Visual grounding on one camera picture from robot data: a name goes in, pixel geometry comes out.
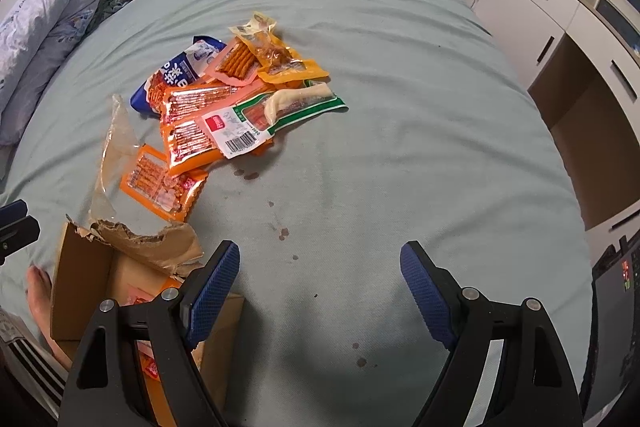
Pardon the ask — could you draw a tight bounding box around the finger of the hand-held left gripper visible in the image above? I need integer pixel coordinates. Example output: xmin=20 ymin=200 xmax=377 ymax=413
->
xmin=0 ymin=216 xmax=41 ymax=264
xmin=0 ymin=201 xmax=28 ymax=228

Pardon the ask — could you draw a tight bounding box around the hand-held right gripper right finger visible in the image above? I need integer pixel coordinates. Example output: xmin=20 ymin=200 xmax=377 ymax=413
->
xmin=400 ymin=241 xmax=583 ymax=427

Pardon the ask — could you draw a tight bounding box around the pink stick snack packet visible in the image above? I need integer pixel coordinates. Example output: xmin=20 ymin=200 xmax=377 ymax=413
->
xmin=205 ymin=38 xmax=271 ymax=86

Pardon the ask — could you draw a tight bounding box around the clear plastic wrapper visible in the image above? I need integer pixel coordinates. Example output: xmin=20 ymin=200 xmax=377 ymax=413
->
xmin=89 ymin=94 xmax=147 ymax=228

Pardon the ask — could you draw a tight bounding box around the orange pink snack packet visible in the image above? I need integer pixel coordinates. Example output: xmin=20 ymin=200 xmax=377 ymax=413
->
xmin=122 ymin=276 xmax=188 ymax=383

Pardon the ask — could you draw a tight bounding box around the black machine with red display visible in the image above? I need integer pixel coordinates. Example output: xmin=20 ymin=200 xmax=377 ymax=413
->
xmin=580 ymin=217 xmax=640 ymax=423

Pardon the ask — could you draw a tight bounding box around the small orange snack packet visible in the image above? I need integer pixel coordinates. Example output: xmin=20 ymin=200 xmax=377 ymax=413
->
xmin=120 ymin=144 xmax=209 ymax=224

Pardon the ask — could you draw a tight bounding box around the striped pants leg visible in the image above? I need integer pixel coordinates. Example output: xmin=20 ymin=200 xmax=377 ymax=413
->
xmin=0 ymin=307 xmax=68 ymax=418

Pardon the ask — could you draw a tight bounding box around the yellow orange snack packet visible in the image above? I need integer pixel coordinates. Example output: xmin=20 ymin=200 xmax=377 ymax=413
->
xmin=256 ymin=57 xmax=330 ymax=95

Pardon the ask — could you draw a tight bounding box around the person's bare foot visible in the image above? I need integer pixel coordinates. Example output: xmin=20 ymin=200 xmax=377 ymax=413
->
xmin=25 ymin=264 xmax=73 ymax=370

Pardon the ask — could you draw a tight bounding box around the green white snack packet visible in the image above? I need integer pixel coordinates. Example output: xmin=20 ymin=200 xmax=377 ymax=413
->
xmin=235 ymin=82 xmax=349 ymax=132

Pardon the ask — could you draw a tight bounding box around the white desk cabinet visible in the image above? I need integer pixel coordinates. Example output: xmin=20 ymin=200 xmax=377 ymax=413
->
xmin=437 ymin=0 xmax=640 ymax=102

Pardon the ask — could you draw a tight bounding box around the orange packet with white label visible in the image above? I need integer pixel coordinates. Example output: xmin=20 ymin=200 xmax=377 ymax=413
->
xmin=160 ymin=106 xmax=276 ymax=172

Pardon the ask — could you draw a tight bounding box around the bed with light blue sheet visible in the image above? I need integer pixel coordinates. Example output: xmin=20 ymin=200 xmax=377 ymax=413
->
xmin=0 ymin=0 xmax=593 ymax=427

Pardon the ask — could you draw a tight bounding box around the pale floral quilt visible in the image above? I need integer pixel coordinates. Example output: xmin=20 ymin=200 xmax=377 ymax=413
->
xmin=0 ymin=0 xmax=108 ymax=180

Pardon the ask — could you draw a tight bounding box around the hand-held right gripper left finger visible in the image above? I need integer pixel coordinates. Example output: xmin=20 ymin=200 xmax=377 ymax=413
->
xmin=59 ymin=241 xmax=241 ymax=427

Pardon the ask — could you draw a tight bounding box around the clear yellow snack packet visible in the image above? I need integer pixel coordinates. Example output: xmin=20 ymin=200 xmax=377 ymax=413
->
xmin=229 ymin=11 xmax=296 ymax=70

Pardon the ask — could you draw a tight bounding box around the blue white snack packet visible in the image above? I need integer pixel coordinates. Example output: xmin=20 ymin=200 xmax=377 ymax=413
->
xmin=131 ymin=36 xmax=226 ymax=112

